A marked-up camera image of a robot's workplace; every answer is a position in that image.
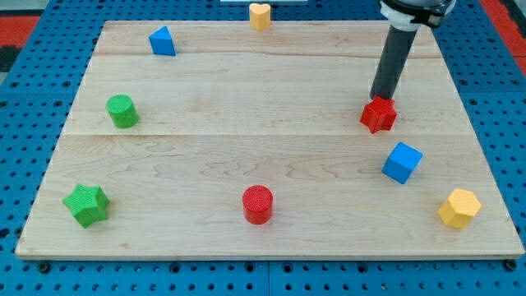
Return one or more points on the red star block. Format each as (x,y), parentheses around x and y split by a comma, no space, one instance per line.
(379,114)

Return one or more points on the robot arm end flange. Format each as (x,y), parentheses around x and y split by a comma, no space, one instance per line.
(409,15)

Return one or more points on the blue cube block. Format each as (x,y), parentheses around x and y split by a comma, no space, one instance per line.
(401,162)

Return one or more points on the green star block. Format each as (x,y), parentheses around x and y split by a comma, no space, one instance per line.
(87,204)

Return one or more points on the red cylinder block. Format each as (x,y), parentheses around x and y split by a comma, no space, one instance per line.
(257,203)

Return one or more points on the wooden board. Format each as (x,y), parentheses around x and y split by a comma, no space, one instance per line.
(281,108)

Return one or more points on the yellow heart block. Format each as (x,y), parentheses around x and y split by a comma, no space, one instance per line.
(259,16)

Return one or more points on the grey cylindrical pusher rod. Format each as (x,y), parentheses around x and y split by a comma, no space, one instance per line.
(397,46)

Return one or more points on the green cylinder block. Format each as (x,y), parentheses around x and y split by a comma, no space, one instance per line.
(122,111)

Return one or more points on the blue triangle block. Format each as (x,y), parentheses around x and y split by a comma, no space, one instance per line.
(161,42)

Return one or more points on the yellow hexagon block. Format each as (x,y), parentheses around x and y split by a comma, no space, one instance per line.
(459,209)

